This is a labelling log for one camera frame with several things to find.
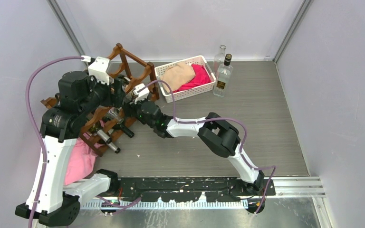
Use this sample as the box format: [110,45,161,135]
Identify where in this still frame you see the clear drinking glass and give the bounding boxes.
[108,107,124,124]

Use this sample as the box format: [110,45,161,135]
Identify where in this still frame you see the black-neck green wine bottle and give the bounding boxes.
[113,123,134,138]

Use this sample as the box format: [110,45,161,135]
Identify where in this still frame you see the silver-neck dark wine bottle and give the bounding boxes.
[107,142,121,153]

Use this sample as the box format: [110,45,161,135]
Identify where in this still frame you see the clear bottle black cap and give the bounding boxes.
[213,53,233,97]
[123,91,136,104]

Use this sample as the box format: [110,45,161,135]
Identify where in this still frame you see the clear glass bottle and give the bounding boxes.
[213,45,226,74]

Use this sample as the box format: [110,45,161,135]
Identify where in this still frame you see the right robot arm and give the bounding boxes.
[122,99,265,195]

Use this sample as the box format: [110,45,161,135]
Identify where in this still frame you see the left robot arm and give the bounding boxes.
[15,71,125,227]

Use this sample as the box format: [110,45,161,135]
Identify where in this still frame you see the brown wooden wine rack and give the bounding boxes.
[40,43,160,157]

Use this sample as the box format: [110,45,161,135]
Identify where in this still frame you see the beige cloth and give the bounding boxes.
[160,62,195,93]

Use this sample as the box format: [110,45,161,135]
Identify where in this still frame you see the white plastic basket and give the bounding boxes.
[154,55,216,101]

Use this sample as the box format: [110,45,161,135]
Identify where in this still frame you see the magenta cloth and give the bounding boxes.
[173,64,211,93]

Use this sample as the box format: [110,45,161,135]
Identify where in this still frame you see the pink cloth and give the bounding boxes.
[64,138,97,185]

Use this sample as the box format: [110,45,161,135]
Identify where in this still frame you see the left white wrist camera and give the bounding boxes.
[81,56,114,85]

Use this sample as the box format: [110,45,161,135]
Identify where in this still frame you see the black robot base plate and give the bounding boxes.
[100,177,276,203]

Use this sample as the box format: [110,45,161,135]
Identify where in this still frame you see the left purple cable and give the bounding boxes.
[25,56,86,228]

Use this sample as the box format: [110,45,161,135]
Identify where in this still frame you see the purple cable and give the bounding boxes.
[25,56,86,228]
[141,80,277,215]

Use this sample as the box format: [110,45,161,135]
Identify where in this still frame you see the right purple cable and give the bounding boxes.
[141,80,277,215]

